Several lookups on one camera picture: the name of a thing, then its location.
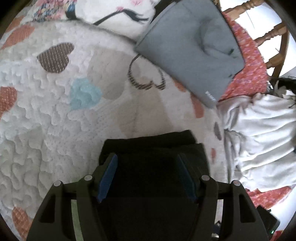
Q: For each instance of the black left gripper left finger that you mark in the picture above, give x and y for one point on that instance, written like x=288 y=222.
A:
x=73 y=211

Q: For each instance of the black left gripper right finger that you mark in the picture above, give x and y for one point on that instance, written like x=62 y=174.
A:
x=219 y=211

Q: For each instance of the black pants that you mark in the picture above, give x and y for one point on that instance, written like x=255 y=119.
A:
x=151 y=194

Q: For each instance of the white crumpled garment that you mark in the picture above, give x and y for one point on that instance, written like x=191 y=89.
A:
x=259 y=140

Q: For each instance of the heart patterned white quilt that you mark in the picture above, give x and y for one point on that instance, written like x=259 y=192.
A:
x=66 y=87

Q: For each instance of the wooden chair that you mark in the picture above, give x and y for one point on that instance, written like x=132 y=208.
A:
x=265 y=27

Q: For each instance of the grey fabric laptop bag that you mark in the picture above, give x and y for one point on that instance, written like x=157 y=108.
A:
x=192 y=42

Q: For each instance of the floral lady print pillow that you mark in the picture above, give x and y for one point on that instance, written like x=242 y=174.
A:
x=128 y=18

